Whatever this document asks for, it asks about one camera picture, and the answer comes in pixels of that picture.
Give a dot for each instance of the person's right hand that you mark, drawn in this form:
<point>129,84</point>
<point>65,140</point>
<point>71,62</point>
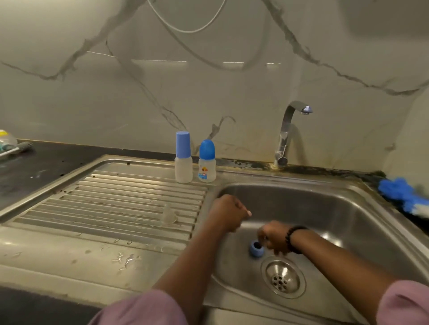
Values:
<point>275,238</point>

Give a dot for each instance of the metal sink drain strainer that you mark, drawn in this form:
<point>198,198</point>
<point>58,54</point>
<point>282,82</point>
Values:
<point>283,277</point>

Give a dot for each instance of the person's left hand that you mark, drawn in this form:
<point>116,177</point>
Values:
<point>228,213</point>

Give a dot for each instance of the person's left forearm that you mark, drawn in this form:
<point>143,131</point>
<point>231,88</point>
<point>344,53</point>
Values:
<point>191,268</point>

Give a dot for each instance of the blue and white bottle brush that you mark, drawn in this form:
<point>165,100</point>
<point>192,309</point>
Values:
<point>399,189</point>

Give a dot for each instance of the translucent bottle front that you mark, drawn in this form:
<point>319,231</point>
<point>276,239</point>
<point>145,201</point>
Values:
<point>183,164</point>

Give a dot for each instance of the clear silicone nipple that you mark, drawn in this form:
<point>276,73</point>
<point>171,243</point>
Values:
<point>167,215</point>

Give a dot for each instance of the stainless steel sink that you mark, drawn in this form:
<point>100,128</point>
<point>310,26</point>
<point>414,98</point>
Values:
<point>87,207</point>

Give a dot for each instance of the white plastic stick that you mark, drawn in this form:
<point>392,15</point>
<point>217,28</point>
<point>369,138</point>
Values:
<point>15,148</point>

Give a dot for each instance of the person's right forearm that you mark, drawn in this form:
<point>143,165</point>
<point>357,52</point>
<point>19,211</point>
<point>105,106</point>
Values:
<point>342,271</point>

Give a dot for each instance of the cartoon print baby bottle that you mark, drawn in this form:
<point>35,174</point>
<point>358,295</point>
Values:
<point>207,167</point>

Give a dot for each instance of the chrome sink faucet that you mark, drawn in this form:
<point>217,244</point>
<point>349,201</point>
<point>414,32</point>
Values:
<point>284,137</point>

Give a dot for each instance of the pink shirt sleeve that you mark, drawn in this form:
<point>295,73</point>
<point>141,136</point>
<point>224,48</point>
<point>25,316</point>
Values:
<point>405,302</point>
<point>141,310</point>

